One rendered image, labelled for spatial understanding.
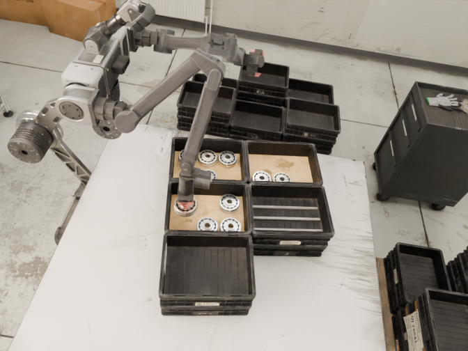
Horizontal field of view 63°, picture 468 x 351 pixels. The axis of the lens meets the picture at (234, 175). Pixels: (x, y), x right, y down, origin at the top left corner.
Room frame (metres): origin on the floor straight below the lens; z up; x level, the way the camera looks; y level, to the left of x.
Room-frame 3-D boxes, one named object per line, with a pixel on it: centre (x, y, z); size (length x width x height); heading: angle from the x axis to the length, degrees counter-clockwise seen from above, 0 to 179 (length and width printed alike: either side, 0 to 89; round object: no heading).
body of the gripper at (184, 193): (0.95, 0.19, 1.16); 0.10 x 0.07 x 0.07; 9
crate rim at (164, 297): (0.74, 0.05, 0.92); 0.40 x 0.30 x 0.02; 100
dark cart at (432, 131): (2.19, -1.46, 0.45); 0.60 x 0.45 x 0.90; 90
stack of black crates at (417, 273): (1.19, -1.26, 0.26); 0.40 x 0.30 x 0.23; 0
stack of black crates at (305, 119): (2.24, -0.51, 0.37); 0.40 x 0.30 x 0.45; 90
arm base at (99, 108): (1.04, 0.52, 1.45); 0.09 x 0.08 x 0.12; 0
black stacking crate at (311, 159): (1.40, -0.25, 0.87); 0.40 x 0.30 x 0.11; 100
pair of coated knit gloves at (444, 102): (2.26, -1.34, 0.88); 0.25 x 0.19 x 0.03; 90
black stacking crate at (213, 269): (0.74, 0.05, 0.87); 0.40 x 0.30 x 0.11; 100
